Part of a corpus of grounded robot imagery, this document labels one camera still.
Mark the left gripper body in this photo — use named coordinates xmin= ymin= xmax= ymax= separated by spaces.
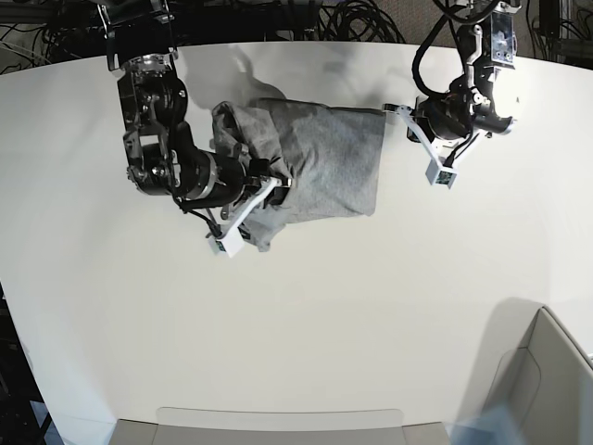
xmin=383 ymin=95 xmax=480 ymax=162

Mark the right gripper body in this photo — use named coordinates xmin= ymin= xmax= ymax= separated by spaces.
xmin=178 ymin=150 xmax=292 ymax=235

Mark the grey T-shirt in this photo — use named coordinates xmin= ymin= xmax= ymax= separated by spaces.
xmin=211 ymin=98 xmax=385 ymax=252

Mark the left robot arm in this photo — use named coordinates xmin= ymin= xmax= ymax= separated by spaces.
xmin=384 ymin=1 xmax=522 ymax=168

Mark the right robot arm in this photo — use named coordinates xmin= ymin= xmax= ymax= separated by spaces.
xmin=97 ymin=1 xmax=291 ymax=238

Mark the grey bin at bottom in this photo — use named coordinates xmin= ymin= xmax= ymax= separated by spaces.
xmin=109 ymin=407 xmax=450 ymax=444

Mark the grey bin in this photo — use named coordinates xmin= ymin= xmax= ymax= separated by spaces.
xmin=109 ymin=407 xmax=450 ymax=444
xmin=450 ymin=306 xmax=592 ymax=444

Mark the grey bin at right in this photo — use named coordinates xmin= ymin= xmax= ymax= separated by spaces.
xmin=450 ymin=306 xmax=592 ymax=444

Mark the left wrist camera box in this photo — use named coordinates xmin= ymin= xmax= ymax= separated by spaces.
xmin=425 ymin=160 xmax=458 ymax=189

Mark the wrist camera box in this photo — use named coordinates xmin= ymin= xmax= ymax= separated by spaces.
xmin=425 ymin=160 xmax=458 ymax=189
xmin=208 ymin=228 xmax=246 ymax=258

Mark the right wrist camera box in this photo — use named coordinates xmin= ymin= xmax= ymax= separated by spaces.
xmin=208 ymin=228 xmax=246 ymax=258

